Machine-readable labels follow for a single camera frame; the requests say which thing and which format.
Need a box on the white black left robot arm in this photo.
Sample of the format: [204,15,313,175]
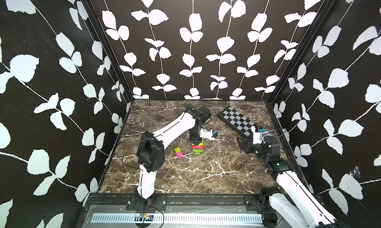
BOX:
[137,106,216,202]

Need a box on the white perforated cable tray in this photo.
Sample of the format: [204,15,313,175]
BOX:
[90,213,263,226]

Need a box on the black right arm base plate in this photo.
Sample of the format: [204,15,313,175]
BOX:
[244,194,274,213]

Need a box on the black and white chessboard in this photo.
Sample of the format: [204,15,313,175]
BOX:
[217,106,260,139]

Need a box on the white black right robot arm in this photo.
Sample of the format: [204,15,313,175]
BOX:
[237,133,340,228]

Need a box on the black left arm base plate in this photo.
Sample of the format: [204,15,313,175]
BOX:
[126,194,167,212]

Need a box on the red lego brick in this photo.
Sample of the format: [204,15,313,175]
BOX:
[192,146,203,151]

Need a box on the lime 2x4 lego brick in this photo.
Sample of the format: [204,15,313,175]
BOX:
[193,140,203,145]

